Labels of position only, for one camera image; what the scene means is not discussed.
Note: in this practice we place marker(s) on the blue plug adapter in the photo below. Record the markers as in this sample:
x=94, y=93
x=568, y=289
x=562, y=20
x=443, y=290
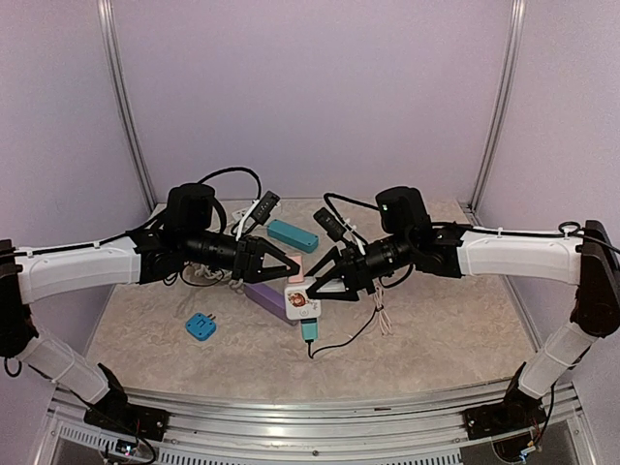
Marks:
x=201, y=326

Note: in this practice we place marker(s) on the purple rectangular power block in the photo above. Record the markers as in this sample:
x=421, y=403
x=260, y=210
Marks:
x=269, y=299

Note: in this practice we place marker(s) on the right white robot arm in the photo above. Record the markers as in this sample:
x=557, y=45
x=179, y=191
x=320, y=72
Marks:
x=575, y=255

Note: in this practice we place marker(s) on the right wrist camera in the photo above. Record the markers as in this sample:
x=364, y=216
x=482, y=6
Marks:
x=336, y=230

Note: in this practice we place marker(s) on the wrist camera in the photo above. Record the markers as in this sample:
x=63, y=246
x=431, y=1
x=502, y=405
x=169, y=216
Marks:
x=257, y=214
x=336, y=230

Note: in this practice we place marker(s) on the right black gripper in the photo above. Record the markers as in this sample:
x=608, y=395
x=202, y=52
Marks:
x=354, y=274

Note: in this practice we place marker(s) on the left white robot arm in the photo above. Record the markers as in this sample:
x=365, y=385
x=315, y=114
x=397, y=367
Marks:
x=190, y=230

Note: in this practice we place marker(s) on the left aluminium corner post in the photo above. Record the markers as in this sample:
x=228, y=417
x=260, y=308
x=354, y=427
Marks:
x=121, y=96

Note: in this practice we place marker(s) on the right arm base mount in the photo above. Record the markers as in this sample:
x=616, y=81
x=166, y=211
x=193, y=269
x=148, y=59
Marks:
x=515, y=411

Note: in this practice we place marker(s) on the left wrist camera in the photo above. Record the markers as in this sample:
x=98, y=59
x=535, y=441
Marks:
x=257, y=214

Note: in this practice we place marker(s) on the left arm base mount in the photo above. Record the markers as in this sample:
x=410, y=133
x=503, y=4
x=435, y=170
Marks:
x=114, y=412

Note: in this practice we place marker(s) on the teal rectangular power block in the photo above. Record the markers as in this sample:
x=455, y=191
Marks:
x=293, y=236

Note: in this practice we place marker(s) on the white cube socket with sticker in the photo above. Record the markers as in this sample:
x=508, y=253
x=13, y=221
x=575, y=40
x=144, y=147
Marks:
x=298, y=305

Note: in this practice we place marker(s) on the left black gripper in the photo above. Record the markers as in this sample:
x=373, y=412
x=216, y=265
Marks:
x=247, y=263

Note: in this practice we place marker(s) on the right aluminium corner post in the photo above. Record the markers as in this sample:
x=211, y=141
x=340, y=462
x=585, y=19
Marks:
x=501, y=104

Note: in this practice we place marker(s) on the aluminium corner post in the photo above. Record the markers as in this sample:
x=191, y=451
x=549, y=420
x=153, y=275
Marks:
x=501, y=104
x=121, y=96

